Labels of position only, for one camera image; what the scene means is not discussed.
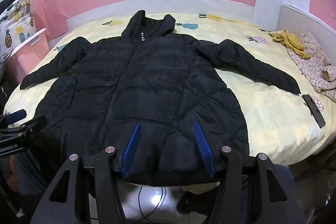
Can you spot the black phone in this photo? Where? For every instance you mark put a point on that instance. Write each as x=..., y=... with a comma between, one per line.
x=313, y=109

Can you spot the floral print cloth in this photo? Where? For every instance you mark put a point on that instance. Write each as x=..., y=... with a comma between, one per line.
x=312, y=66

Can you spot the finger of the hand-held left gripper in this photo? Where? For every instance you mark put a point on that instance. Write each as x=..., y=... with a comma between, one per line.
x=35, y=123
x=17, y=116

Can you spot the mustard yellow garment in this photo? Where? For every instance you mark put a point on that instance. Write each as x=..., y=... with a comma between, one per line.
x=288, y=41

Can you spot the white pineapple print cloth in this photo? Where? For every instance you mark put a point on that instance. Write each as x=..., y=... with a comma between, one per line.
x=18, y=29

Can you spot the yellow pineapple print bedsheet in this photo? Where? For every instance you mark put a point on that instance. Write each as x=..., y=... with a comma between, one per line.
x=262, y=108

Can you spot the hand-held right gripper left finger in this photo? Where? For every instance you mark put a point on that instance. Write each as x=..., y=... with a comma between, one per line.
x=131, y=145

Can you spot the white headboard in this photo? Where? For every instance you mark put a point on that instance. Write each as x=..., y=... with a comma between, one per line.
x=309, y=19

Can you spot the pink storage box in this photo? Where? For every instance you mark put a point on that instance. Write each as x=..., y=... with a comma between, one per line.
x=23, y=61

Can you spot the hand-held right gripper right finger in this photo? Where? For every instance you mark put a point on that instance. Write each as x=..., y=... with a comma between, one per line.
x=203, y=145

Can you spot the black puffer jacket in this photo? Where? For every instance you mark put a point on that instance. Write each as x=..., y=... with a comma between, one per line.
x=157, y=82

